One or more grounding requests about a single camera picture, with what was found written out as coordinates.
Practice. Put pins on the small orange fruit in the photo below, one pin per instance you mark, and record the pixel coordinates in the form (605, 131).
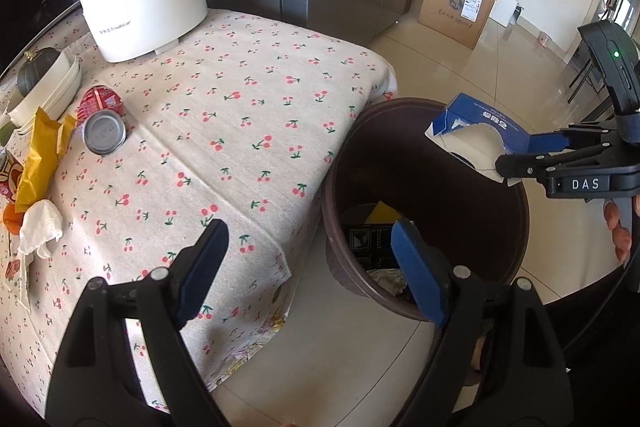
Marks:
(12, 219)

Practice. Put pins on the cherry print tablecloth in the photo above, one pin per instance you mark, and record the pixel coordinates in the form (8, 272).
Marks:
(210, 137)

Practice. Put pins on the blue white cardboard box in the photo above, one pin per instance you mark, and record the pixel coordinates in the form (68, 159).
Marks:
(475, 132)

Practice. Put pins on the dark green squash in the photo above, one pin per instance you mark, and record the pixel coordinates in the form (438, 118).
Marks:
(36, 71)

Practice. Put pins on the stacked white bowls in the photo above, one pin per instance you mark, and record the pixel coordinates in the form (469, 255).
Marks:
(52, 89)

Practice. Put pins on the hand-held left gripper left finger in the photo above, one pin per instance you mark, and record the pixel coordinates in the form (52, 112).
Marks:
(201, 269)

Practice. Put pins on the black chair frame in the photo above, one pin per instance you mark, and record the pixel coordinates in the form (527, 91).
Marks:
(587, 69)

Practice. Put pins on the white crumpled tissue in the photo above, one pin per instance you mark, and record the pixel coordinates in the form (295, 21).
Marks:
(41, 227)

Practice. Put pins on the red crumpled snack bag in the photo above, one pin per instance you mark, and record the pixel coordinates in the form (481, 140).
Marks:
(9, 177)

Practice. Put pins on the crumpled paper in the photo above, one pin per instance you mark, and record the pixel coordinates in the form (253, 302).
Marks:
(387, 281)

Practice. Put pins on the brown trash bin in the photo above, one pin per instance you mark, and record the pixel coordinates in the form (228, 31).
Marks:
(440, 187)

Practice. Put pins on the yellow wrapper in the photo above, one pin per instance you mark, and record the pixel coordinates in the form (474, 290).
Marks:
(42, 157)

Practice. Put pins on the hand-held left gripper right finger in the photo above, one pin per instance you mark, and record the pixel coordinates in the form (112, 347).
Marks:
(419, 272)

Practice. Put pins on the person's right hand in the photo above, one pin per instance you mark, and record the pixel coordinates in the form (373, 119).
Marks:
(617, 227)

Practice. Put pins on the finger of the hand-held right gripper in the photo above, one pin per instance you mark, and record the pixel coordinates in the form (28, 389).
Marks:
(545, 163)
(542, 142)

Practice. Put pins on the white flat board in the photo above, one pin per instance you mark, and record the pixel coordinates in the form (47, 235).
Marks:
(505, 11)

